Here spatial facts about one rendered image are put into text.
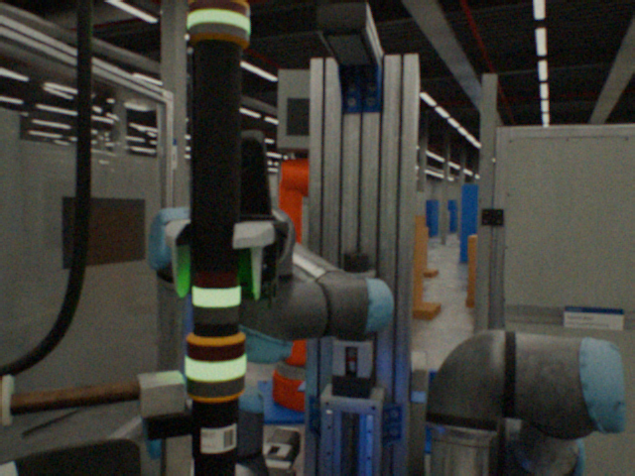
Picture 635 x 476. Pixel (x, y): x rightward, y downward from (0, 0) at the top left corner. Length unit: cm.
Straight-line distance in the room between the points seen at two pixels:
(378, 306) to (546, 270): 154
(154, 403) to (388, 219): 92
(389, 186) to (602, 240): 118
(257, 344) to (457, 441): 30
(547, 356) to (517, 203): 147
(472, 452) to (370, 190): 67
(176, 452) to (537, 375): 48
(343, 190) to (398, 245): 18
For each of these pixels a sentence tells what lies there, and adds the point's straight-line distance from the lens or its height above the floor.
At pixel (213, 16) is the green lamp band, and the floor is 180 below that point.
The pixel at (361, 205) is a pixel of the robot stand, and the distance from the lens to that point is 125.
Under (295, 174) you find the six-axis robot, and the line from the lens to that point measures 439.
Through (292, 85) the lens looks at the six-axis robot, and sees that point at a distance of 440.
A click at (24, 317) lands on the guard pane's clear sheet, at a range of 136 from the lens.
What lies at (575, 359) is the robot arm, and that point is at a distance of 76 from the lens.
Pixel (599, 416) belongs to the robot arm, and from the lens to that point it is 77.
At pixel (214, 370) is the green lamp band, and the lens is 39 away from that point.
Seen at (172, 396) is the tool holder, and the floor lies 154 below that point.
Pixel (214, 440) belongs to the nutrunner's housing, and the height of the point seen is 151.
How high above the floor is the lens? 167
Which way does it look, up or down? 3 degrees down
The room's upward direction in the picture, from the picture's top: 1 degrees clockwise
